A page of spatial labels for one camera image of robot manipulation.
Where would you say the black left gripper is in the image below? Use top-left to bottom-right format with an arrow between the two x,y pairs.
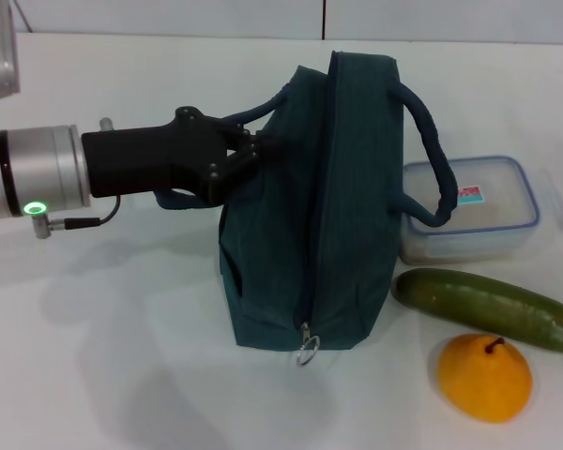
81,106 -> 287,206

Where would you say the dark teal fabric bag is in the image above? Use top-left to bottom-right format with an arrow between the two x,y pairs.
152,49 -> 456,369

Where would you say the clear plastic box blue lid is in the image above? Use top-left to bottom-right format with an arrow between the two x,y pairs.
398,156 -> 540,266

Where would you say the green cucumber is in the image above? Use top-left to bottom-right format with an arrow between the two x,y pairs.
390,268 -> 563,353

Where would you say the orange yellow pear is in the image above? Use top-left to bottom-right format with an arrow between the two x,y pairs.
438,334 -> 534,425

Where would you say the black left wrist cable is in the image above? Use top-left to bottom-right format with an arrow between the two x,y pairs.
46,194 -> 121,232

